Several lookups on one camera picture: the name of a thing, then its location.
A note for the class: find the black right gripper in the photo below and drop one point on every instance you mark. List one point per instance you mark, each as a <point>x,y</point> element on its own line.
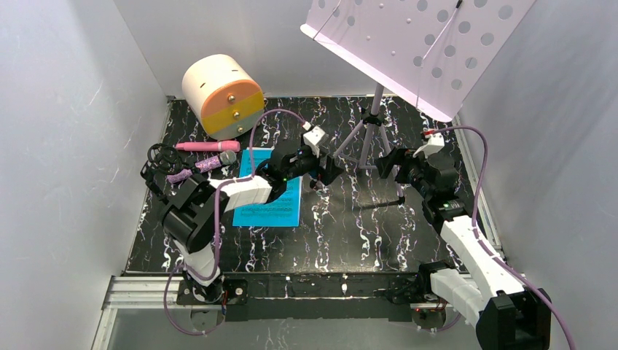
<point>400,164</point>

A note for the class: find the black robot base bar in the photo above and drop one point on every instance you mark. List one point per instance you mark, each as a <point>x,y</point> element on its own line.
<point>394,296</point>

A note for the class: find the blue sheet music page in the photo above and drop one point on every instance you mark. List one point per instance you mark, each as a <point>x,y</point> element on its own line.
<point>284,212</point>

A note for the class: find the round pastel drawer cabinet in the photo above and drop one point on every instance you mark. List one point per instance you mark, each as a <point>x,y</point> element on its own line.
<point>224,98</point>

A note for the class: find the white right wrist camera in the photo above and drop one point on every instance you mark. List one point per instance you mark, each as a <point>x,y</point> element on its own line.
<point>433,143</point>

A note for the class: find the black tripod microphone stand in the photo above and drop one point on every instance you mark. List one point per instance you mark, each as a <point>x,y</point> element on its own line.
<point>166,160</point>

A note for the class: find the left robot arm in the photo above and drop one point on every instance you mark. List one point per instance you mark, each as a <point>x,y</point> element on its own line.
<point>192,217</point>

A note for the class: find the silver mesh studio microphone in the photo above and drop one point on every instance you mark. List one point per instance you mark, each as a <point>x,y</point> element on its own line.
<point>223,159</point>

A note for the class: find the pink microphone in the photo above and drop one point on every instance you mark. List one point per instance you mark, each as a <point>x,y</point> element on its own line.
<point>209,146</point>

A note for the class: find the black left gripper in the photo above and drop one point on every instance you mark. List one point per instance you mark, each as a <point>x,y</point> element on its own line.
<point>318,165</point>

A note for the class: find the aluminium rail right edge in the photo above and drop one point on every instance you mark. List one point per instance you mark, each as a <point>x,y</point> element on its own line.
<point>471,183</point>

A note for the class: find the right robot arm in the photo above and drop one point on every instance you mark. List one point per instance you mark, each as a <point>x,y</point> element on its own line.
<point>442,208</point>

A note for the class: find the lilac music stand tripod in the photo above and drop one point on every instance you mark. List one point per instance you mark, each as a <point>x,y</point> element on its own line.
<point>429,53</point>

